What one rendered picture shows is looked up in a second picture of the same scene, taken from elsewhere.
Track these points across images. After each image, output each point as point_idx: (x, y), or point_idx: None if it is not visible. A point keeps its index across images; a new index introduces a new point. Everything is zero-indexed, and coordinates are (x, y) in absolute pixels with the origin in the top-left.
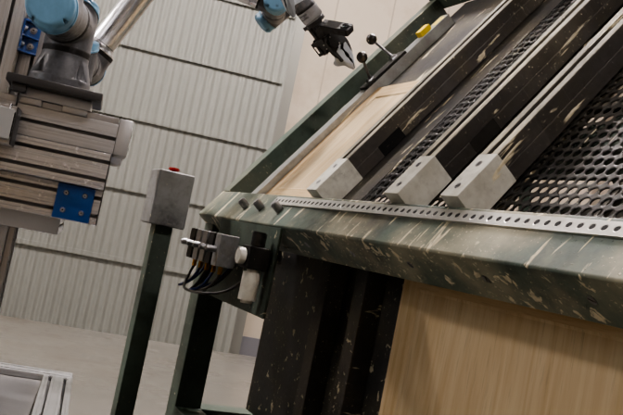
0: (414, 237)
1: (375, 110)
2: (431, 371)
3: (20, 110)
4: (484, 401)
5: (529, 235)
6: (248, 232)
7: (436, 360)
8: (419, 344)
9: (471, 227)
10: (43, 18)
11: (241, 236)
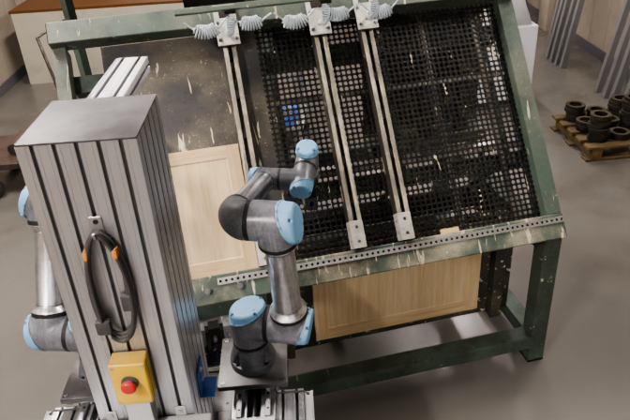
0: (406, 262)
1: (180, 182)
2: (349, 287)
3: (284, 389)
4: (387, 282)
5: (468, 241)
6: (215, 308)
7: (351, 282)
8: (335, 282)
9: (434, 247)
10: (309, 337)
11: (202, 314)
